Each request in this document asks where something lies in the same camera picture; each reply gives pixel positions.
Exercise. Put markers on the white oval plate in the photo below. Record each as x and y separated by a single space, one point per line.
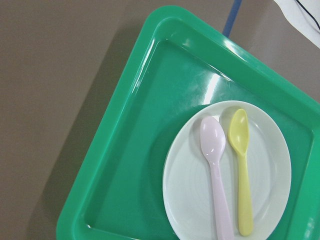
187 187

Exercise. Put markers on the pink plastic spoon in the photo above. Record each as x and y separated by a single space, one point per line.
212 144

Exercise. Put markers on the green plastic tray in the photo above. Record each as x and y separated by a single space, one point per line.
117 193

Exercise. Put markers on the yellow plastic spoon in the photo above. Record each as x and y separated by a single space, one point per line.
238 137

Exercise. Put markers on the vertical blue tape strip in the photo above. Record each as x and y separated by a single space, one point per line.
231 18

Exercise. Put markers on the white paper sheet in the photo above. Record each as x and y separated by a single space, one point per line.
304 16

